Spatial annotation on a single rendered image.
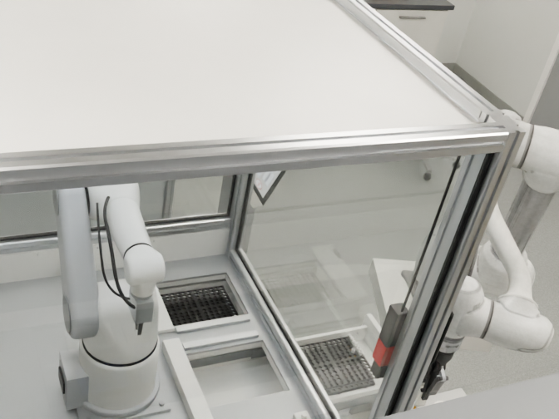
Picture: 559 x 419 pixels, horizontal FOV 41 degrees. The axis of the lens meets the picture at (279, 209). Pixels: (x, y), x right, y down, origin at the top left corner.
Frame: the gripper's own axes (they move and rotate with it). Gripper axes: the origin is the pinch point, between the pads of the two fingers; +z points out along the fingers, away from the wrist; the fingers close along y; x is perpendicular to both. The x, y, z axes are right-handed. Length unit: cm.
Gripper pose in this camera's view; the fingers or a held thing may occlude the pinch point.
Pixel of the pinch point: (421, 394)
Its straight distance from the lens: 219.9
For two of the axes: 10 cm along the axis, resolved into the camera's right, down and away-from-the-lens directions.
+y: 2.3, 5.9, -7.8
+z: -1.7, 8.1, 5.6
